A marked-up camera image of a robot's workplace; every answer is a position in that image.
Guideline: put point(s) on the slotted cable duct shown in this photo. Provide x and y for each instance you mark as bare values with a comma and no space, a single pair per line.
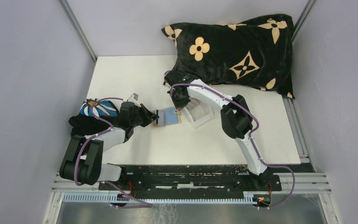
119,198

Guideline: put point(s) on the beige leather card holder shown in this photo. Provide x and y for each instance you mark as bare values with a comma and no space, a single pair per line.
153,124

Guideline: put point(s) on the black blue flower cloth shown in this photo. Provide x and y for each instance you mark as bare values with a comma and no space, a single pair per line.
93,117

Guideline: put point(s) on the black floral pillow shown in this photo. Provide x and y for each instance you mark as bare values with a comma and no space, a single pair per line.
256,53

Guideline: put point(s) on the clear plastic card box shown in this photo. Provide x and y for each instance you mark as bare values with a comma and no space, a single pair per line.
199,115

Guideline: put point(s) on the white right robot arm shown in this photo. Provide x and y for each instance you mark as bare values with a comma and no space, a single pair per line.
237,122

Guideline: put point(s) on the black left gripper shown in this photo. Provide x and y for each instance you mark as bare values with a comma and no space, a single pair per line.
146,113

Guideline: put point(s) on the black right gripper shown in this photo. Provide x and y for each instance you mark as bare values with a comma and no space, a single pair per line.
180,104

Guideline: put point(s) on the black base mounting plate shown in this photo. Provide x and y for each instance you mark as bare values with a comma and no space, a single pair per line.
182,194

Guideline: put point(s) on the white credit card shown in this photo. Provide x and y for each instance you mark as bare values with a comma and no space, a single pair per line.
167,116

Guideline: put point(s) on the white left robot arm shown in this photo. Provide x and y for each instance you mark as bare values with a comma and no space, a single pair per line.
82,161

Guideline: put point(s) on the stack of cards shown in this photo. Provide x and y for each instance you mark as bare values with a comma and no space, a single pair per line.
192,104

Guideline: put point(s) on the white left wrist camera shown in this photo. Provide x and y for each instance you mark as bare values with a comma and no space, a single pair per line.
133,98

